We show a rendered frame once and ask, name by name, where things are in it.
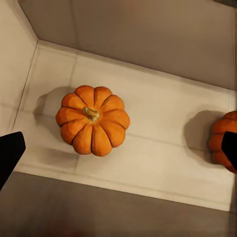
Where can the cabinet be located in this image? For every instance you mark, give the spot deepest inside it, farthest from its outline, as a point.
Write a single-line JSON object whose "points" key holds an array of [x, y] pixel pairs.
{"points": [[174, 65]]}

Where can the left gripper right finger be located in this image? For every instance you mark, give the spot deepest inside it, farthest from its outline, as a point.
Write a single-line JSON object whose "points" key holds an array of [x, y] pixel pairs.
{"points": [[229, 147]]}

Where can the pumpkin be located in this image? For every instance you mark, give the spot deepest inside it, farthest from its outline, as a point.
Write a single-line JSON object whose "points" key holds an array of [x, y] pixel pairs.
{"points": [[227, 123], [93, 120]]}

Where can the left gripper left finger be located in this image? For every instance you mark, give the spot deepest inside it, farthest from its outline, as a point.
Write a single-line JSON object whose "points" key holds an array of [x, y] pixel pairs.
{"points": [[12, 147]]}

